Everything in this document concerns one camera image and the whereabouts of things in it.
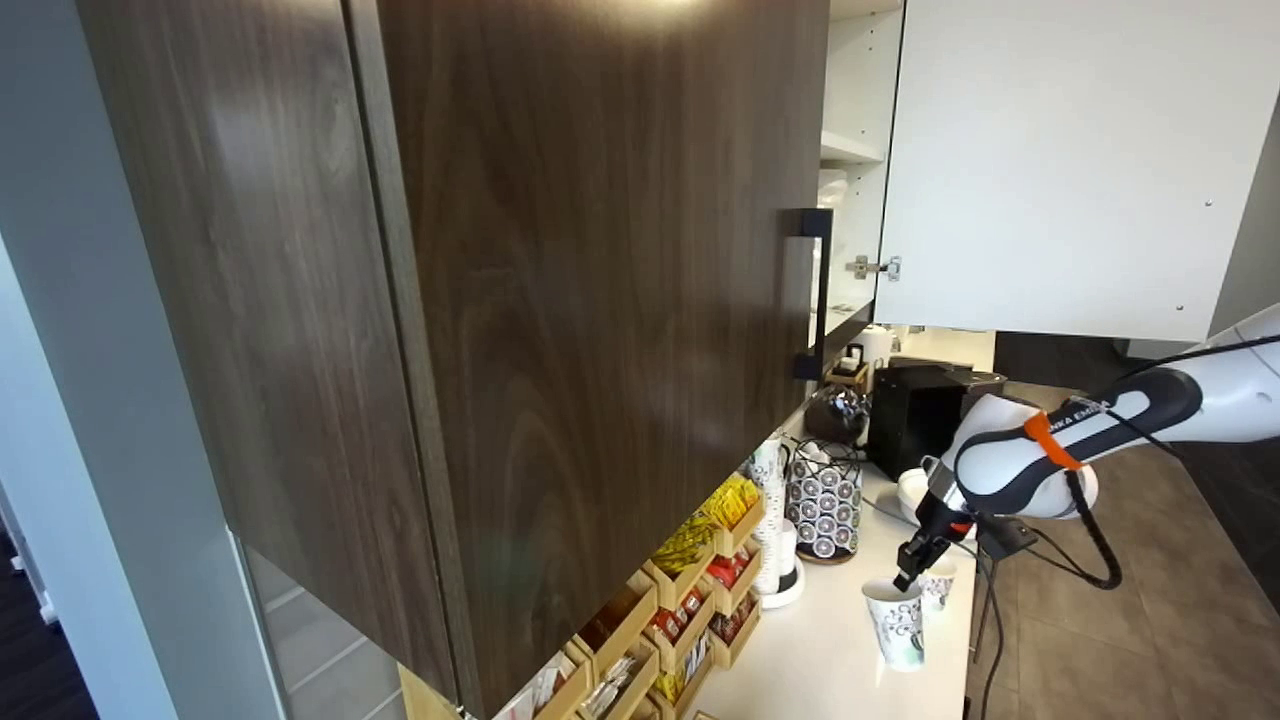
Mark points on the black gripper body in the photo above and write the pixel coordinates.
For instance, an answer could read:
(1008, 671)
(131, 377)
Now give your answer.
(946, 521)

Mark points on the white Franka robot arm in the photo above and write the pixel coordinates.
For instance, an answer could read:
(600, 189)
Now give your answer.
(1014, 467)

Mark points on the stack of white cup lids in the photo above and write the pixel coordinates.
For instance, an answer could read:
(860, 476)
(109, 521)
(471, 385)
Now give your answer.
(778, 555)

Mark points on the white open cabinet door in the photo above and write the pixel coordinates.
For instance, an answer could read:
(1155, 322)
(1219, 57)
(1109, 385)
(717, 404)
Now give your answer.
(1066, 162)

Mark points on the black coffee machine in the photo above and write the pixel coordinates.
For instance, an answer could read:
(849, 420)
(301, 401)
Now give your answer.
(922, 412)

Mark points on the round white tray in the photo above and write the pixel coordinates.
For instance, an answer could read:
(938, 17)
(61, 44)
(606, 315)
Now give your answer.
(780, 594)

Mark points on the dark round pot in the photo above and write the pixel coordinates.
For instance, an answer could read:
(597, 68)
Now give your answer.
(838, 418)

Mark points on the tall stack of paper cups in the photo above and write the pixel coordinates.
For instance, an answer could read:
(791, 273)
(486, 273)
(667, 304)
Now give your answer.
(774, 493)
(757, 475)

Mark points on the tiered wooden condiment organizer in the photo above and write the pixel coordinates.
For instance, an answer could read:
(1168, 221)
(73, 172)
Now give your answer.
(680, 587)

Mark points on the metal door hinge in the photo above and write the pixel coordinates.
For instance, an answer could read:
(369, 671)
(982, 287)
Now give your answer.
(874, 266)

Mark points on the dark wood wall cabinet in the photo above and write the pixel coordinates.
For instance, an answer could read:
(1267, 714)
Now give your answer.
(534, 332)

